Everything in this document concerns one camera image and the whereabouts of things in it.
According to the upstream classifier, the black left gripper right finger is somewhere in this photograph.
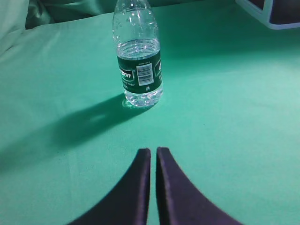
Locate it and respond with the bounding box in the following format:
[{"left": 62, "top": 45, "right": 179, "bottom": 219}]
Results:
[{"left": 156, "top": 147, "right": 241, "bottom": 225}]

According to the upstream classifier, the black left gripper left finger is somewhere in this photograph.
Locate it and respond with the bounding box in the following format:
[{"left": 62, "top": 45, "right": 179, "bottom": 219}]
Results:
[{"left": 70, "top": 148, "right": 150, "bottom": 225}]

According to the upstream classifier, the green cloth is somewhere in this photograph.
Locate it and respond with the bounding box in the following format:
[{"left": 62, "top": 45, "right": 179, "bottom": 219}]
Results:
[{"left": 0, "top": 0, "right": 300, "bottom": 225}]

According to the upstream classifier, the clear water bottle green label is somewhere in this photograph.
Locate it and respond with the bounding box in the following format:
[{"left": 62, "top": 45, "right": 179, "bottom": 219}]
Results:
[{"left": 112, "top": 0, "right": 163, "bottom": 107}]

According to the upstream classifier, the white plastic drawer cabinet frame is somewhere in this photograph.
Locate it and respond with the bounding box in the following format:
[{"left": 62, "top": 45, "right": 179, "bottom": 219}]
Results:
[{"left": 235, "top": 0, "right": 300, "bottom": 30}]

